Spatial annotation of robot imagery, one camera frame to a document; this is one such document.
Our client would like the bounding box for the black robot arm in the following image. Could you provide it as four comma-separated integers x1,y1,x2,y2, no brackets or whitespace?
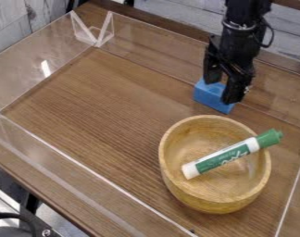
203,0,274,105

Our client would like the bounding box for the green and white marker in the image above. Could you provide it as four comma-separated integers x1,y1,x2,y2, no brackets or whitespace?
180,129,283,180

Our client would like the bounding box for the blue foam block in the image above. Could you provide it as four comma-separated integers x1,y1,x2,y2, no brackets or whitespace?
192,79,234,114

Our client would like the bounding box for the black cable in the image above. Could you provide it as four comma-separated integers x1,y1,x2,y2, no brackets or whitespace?
0,212,36,237

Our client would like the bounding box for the light wooden bowl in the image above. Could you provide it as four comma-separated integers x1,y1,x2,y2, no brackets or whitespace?
158,115,271,215

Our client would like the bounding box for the clear acrylic tray wall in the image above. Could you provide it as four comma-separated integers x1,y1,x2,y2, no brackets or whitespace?
0,6,300,237

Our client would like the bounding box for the black metal bracket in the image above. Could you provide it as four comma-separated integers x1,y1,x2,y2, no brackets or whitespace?
19,207,61,237

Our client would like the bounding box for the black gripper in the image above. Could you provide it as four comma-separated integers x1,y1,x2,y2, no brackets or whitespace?
203,19,267,105

